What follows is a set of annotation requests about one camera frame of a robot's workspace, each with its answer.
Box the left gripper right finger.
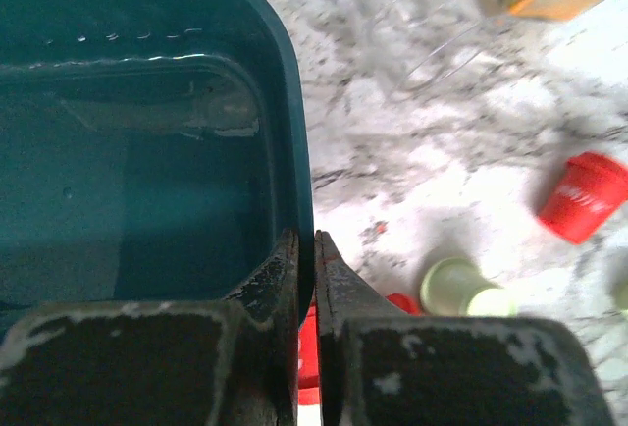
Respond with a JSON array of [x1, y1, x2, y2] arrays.
[[314, 232, 613, 425]]

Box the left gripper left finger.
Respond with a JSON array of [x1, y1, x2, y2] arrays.
[[1, 230, 299, 425]]

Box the teal storage basket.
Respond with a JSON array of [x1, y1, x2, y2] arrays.
[[1, 0, 313, 310]]

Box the red capsule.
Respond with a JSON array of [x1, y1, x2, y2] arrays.
[[298, 293, 423, 406], [538, 151, 627, 244]]

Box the green capsule centre top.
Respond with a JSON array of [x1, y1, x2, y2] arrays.
[[419, 258, 518, 317]]

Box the green capsule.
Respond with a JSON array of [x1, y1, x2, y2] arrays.
[[419, 258, 518, 317], [612, 280, 628, 317]]

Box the green capsule right left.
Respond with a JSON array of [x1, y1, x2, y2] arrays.
[[612, 280, 628, 317]]

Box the clear glass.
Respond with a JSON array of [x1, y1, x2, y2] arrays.
[[335, 0, 504, 98]]

